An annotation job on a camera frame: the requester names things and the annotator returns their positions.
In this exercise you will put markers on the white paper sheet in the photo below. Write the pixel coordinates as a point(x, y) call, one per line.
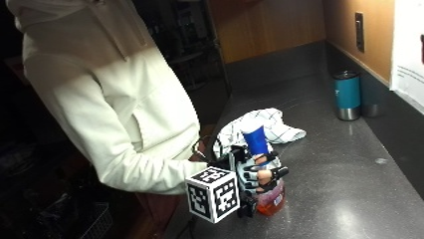
point(408, 49)

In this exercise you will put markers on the teal steel tumbler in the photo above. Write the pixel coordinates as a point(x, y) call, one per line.
point(347, 94)

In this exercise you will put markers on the the person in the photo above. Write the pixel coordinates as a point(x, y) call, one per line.
point(110, 99)

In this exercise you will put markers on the white marker cube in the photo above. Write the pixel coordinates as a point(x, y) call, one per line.
point(212, 194)

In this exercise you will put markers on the black wall plate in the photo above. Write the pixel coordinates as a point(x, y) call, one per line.
point(359, 31)

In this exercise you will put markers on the white checkered cloth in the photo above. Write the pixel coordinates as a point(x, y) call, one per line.
point(264, 122)

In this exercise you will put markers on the spray bottle with blue nozzle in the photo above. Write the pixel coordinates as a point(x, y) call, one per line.
point(270, 200)

